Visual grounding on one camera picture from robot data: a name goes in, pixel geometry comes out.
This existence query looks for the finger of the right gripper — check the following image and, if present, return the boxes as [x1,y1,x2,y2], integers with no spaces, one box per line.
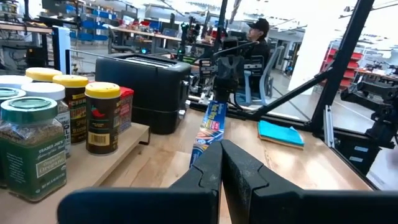
[226,79,239,103]
[213,79,227,103]

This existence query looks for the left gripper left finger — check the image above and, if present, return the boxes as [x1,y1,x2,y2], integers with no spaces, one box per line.
[57,140,223,224]

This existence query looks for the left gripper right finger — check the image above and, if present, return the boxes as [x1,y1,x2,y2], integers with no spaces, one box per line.
[220,139,398,224]

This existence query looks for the long blue wrap box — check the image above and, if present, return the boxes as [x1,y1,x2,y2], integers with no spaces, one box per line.
[188,99,228,168]

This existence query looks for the yellow-lidded crunchy onion jar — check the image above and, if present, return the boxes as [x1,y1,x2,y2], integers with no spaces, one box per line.
[25,67,63,83]
[84,81,122,156]
[52,74,90,144]

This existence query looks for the red-lidded smoked paprika tin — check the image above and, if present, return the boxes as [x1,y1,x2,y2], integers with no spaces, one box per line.
[118,86,136,134]

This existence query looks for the green-lidded oregano glass jar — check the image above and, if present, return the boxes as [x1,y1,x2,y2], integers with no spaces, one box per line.
[0,96,68,203]
[0,86,27,189]

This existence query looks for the white-lidded glass spice jar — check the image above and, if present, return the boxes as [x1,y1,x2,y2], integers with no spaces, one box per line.
[0,75,34,90]
[21,82,72,159]

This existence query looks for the grey office chair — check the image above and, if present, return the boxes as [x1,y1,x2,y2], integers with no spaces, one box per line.
[234,45,285,107]

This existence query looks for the seated person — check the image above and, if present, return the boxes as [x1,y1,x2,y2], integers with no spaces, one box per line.
[239,17,272,94]

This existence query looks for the thin black stand pole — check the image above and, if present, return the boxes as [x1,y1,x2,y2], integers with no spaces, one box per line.
[212,0,229,54]

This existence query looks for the teal cloth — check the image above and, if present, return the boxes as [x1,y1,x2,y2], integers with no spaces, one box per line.
[257,119,305,150]

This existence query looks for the black four-slot toaster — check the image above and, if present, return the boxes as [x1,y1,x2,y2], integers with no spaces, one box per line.
[95,52,193,136]

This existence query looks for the wooden workbench grey legs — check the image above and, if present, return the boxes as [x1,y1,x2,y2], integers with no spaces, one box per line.
[0,22,54,68]
[107,26,215,55]

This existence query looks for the red storage bin rack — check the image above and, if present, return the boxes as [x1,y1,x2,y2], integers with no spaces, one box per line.
[319,47,365,91]

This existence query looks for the white tower device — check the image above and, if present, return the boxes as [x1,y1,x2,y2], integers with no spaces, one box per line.
[52,26,72,72]

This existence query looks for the wooden shelf black wire frame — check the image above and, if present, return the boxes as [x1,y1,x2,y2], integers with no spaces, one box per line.
[0,48,152,224]

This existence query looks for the silver metal bracket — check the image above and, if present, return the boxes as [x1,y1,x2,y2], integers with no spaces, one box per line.
[322,105,336,149]

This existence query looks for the black metal rig frame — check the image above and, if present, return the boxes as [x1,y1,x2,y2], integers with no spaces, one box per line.
[189,0,382,191]

